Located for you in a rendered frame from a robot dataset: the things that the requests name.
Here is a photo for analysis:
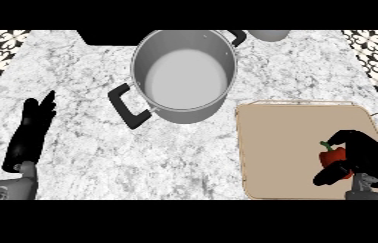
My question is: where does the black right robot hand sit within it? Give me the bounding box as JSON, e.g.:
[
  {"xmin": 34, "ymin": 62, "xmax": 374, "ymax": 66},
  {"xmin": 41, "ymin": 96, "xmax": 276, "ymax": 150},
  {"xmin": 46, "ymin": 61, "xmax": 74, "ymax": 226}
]
[{"xmin": 312, "ymin": 129, "xmax": 378, "ymax": 187}]

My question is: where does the beige tray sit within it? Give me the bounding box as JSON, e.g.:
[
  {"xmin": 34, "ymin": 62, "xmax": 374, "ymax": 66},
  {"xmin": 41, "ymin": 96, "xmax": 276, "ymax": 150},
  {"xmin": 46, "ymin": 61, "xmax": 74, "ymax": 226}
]
[{"xmin": 235, "ymin": 99, "xmax": 378, "ymax": 201}]

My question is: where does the red bell pepper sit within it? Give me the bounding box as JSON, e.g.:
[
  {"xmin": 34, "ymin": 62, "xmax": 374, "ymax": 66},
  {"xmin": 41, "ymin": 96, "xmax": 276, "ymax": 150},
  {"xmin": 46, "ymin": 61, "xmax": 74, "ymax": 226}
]
[{"xmin": 318, "ymin": 140, "xmax": 354, "ymax": 180}]

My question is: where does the black flat appliance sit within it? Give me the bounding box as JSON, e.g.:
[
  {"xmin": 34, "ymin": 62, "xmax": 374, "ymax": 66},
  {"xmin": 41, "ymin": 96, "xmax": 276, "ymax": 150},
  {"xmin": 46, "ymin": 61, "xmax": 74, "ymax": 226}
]
[{"xmin": 75, "ymin": 30, "xmax": 155, "ymax": 47}]

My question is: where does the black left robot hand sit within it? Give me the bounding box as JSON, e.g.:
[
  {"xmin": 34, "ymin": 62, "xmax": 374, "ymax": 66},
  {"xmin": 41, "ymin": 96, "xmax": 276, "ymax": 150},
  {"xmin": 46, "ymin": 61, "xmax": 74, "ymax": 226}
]
[{"xmin": 2, "ymin": 90, "xmax": 58, "ymax": 174}]

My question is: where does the grey metal pot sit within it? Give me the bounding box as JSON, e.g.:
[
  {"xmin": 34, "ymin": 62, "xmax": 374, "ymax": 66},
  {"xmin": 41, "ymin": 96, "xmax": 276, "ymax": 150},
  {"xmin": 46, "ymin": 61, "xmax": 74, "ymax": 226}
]
[{"xmin": 106, "ymin": 30, "xmax": 248, "ymax": 131}]

